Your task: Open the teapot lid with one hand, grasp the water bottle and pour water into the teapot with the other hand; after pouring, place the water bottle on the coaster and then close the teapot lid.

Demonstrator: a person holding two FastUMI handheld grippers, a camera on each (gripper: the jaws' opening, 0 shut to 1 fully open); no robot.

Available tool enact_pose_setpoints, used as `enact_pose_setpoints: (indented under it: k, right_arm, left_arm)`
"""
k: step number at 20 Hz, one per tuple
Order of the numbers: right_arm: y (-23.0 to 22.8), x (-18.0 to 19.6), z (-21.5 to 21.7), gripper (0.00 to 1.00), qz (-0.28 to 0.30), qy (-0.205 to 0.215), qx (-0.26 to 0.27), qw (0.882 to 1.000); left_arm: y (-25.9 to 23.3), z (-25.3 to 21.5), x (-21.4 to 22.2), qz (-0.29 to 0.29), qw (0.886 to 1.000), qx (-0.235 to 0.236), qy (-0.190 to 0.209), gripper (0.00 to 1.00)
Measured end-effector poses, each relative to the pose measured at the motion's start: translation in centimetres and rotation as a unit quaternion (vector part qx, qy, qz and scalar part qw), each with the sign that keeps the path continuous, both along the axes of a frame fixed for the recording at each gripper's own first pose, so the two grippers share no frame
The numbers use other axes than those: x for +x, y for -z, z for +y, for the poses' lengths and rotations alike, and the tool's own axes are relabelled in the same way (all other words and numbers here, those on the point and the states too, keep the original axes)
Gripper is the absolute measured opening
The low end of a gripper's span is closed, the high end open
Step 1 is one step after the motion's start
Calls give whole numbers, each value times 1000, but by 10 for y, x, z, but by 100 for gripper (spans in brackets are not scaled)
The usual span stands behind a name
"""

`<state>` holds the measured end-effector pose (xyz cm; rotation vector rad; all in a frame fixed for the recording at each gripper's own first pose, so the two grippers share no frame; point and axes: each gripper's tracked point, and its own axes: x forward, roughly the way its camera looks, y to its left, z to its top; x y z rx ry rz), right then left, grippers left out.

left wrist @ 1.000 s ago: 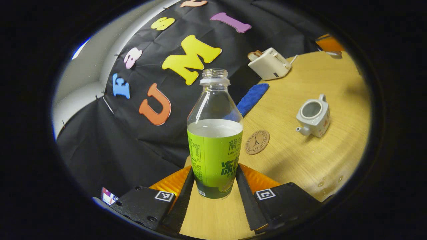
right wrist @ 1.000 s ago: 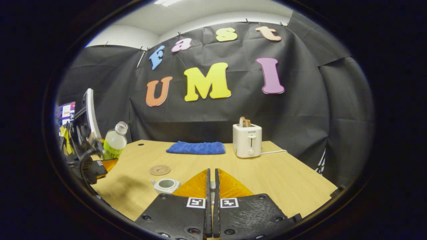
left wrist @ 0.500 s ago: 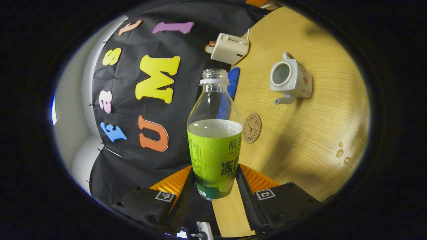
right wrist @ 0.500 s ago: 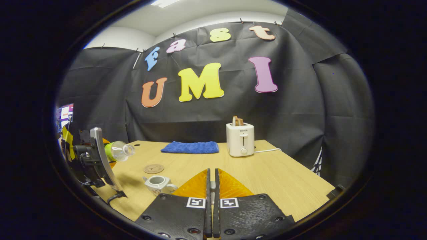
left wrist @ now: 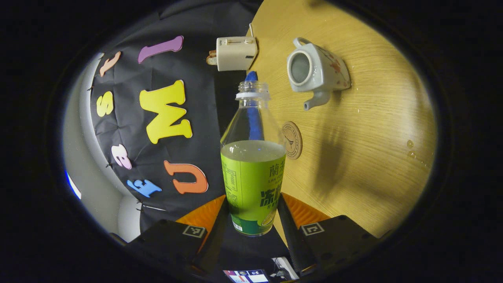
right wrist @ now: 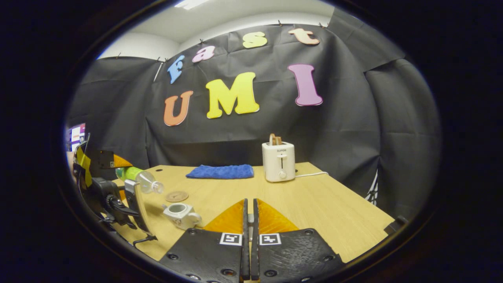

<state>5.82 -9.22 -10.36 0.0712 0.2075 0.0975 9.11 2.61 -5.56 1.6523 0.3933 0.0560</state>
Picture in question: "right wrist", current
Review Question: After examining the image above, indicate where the green label water bottle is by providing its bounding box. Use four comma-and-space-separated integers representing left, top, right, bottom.
115, 166, 164, 194

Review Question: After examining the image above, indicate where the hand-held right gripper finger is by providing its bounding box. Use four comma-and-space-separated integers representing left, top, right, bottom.
250, 198, 346, 283
159, 198, 251, 283

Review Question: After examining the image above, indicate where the ceiling light panel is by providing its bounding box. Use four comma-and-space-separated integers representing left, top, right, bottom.
174, 0, 211, 10

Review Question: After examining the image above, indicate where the blue cloth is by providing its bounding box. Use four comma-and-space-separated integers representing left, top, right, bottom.
186, 164, 254, 180

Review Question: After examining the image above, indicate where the computer monitor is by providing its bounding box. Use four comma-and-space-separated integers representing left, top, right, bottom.
66, 123, 86, 152

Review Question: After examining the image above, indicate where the round wooden coaster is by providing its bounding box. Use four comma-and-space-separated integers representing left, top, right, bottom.
165, 191, 189, 203

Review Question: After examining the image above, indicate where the white toaster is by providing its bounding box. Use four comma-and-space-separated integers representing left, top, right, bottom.
262, 141, 296, 182

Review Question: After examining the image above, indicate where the small black object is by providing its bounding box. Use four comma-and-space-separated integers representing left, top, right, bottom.
384, 215, 408, 235

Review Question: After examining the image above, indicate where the white teacup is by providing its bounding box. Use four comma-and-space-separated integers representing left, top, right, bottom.
163, 203, 202, 230

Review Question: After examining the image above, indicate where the white metal rack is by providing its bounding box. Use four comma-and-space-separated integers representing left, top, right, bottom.
365, 169, 380, 207

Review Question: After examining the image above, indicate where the black cable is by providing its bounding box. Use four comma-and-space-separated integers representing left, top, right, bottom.
133, 235, 158, 248

